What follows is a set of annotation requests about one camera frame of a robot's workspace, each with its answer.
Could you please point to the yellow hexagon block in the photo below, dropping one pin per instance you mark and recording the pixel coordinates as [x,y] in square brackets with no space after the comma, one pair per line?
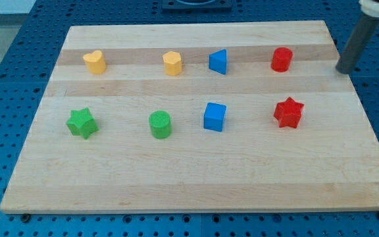
[172,63]

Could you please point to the blue cube block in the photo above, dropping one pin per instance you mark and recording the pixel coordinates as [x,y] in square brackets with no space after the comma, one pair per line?
[214,115]

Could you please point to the green cylinder block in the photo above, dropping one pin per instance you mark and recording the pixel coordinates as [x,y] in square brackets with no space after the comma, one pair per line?
[160,124]

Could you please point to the wooden board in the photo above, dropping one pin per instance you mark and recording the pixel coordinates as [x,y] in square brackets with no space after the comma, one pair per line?
[330,162]

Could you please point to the yellow heart block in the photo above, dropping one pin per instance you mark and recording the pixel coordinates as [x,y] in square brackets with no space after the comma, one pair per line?
[95,62]

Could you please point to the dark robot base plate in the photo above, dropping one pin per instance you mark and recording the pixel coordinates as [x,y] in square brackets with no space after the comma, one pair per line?
[178,5]

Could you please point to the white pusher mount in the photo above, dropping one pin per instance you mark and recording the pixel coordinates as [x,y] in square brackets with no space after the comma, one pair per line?
[375,7]

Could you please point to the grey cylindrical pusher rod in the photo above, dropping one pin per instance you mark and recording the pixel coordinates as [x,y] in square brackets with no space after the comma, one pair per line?
[358,40]

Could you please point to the red cylinder block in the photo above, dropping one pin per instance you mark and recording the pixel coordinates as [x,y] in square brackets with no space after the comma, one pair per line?
[281,59]

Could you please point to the green star block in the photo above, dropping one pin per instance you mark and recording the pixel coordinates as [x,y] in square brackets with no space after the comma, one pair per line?
[82,123]

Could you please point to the red star block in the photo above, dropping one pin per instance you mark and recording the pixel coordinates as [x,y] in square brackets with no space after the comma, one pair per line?
[288,113]

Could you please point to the blue triangle block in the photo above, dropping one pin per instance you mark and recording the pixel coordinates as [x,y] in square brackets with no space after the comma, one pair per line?
[218,61]

